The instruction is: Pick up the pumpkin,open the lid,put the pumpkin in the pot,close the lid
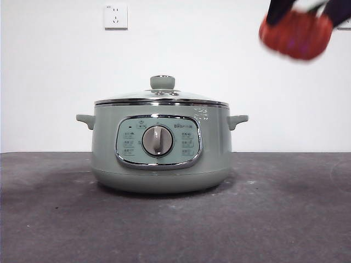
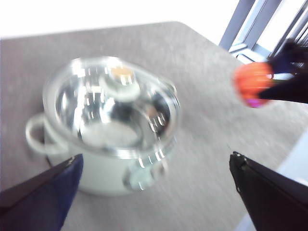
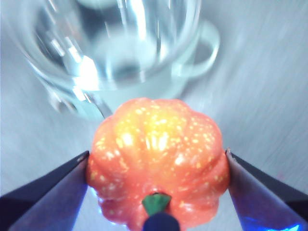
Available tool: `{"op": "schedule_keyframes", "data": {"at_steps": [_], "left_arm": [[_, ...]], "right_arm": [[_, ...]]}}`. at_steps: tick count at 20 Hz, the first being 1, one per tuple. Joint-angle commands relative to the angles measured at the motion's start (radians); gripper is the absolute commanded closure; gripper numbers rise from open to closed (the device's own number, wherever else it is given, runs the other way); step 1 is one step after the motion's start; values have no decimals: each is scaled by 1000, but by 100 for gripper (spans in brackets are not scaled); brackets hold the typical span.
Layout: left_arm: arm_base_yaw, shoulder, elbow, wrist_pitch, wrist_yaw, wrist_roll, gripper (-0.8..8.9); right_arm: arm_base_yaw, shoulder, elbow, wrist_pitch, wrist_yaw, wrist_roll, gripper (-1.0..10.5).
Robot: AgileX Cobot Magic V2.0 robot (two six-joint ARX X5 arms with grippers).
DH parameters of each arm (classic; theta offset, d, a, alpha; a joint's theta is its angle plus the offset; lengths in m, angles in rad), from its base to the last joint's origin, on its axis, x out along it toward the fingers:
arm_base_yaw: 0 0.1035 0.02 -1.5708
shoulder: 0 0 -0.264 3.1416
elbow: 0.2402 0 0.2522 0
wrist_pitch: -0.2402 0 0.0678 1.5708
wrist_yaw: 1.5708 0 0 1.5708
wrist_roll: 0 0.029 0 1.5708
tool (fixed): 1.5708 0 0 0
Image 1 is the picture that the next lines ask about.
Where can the pale green electric cooking pot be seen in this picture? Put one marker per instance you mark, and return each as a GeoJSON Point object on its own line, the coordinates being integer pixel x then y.
{"type": "Point", "coordinates": [214, 142]}

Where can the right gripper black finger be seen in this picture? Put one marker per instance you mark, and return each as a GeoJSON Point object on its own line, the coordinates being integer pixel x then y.
{"type": "Point", "coordinates": [278, 9]}
{"type": "Point", "coordinates": [338, 12]}

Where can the orange toy pumpkin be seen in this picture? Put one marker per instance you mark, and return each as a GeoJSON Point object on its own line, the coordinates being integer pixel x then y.
{"type": "Point", "coordinates": [296, 38]}

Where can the glass lid with green knob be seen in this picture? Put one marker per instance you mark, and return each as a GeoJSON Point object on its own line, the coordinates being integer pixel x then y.
{"type": "Point", "coordinates": [161, 82]}

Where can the white wall socket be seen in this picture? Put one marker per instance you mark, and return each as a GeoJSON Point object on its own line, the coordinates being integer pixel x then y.
{"type": "Point", "coordinates": [116, 16]}
{"type": "Point", "coordinates": [346, 27]}

